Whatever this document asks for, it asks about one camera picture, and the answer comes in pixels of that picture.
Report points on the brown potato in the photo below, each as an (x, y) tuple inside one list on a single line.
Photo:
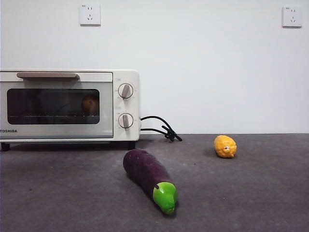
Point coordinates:
[(90, 104)]

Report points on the round beige oven knob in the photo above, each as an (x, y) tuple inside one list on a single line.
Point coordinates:
[(125, 91), (125, 120)]

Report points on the white toaster oven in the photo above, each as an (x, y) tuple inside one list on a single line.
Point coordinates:
[(126, 106)]

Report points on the purple eggplant with green stem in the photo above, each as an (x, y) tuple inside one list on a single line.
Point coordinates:
[(144, 169)]

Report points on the yellow lemon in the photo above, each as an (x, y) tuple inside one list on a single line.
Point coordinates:
[(225, 146)]

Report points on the white wall socket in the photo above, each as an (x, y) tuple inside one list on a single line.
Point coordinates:
[(90, 15), (292, 17)]

